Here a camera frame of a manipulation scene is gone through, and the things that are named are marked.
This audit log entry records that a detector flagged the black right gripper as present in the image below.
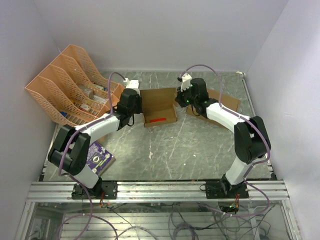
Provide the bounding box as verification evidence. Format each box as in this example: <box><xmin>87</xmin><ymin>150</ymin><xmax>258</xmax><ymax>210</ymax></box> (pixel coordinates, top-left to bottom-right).
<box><xmin>175</xmin><ymin>84</ymin><xmax>197</xmax><ymax>109</ymax></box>

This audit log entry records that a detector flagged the cardboard box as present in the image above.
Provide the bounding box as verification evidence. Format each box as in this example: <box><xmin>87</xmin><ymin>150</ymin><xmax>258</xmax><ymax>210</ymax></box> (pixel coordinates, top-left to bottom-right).
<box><xmin>140</xmin><ymin>87</ymin><xmax>178</xmax><ymax>128</ymax></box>
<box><xmin>186</xmin><ymin>94</ymin><xmax>241</xmax><ymax>129</ymax></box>

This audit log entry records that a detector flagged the red block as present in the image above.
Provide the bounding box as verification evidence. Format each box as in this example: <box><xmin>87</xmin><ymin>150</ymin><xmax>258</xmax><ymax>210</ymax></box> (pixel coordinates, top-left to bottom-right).
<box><xmin>149</xmin><ymin>117</ymin><xmax>167</xmax><ymax>123</ymax></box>

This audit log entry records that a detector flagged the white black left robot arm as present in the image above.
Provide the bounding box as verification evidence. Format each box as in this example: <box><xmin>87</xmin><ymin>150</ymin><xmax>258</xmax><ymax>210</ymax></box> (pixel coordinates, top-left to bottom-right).
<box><xmin>47</xmin><ymin>88</ymin><xmax>143</xmax><ymax>199</ymax></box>

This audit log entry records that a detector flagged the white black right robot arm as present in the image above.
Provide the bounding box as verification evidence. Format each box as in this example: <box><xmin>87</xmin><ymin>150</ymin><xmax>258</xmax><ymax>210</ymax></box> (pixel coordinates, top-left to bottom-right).
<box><xmin>175</xmin><ymin>74</ymin><xmax>271</xmax><ymax>198</ymax></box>

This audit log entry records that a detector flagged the closed folded cardboard box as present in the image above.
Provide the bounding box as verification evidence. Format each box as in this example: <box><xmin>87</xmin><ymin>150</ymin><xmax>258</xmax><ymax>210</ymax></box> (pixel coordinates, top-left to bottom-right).
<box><xmin>186</xmin><ymin>94</ymin><xmax>241</xmax><ymax>129</ymax></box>

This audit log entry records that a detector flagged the pink plastic desk organizer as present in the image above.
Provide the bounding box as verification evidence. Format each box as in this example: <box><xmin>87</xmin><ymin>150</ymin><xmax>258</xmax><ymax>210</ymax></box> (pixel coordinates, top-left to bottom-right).
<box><xmin>25</xmin><ymin>44</ymin><xmax>125</xmax><ymax>126</ymax></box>

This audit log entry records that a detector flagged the purple book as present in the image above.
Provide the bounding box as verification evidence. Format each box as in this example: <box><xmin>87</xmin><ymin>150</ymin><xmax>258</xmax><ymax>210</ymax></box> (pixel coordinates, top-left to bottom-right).
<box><xmin>86</xmin><ymin>141</ymin><xmax>116</xmax><ymax>177</ymax></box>

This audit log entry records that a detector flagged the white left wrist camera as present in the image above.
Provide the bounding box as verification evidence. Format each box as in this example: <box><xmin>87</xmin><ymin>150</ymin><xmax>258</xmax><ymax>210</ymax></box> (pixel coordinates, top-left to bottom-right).
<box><xmin>123</xmin><ymin>78</ymin><xmax>140</xmax><ymax>95</ymax></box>

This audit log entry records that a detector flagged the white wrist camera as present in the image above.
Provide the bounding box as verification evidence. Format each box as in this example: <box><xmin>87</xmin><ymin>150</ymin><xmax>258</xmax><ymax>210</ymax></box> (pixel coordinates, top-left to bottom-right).
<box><xmin>177</xmin><ymin>72</ymin><xmax>192</xmax><ymax>92</ymax></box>
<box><xmin>123</xmin><ymin>78</ymin><xmax>140</xmax><ymax>95</ymax></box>

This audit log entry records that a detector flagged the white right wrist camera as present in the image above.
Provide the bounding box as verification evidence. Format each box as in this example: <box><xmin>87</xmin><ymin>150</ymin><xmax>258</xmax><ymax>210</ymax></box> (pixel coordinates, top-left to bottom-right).
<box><xmin>177</xmin><ymin>72</ymin><xmax>192</xmax><ymax>92</ymax></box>

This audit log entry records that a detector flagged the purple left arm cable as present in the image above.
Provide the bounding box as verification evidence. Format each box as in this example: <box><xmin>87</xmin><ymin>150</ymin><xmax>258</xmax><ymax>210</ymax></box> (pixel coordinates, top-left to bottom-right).
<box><xmin>56</xmin><ymin>71</ymin><xmax>128</xmax><ymax>240</ymax></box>

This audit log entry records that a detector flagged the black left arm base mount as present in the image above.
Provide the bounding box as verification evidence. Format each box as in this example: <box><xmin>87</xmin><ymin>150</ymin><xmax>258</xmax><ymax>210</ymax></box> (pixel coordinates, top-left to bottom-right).
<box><xmin>71</xmin><ymin>180</ymin><xmax>118</xmax><ymax>200</ymax></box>

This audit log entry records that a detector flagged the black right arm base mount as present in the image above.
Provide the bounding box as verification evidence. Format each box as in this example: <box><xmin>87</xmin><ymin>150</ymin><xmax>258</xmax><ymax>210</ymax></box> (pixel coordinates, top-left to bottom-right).
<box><xmin>204</xmin><ymin>180</ymin><xmax>249</xmax><ymax>199</ymax></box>

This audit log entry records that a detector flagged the aluminium frame rail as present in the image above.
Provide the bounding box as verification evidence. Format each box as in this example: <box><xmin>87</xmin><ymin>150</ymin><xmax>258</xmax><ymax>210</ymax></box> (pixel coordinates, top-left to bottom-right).
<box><xmin>26</xmin><ymin>180</ymin><xmax>290</xmax><ymax>203</ymax></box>

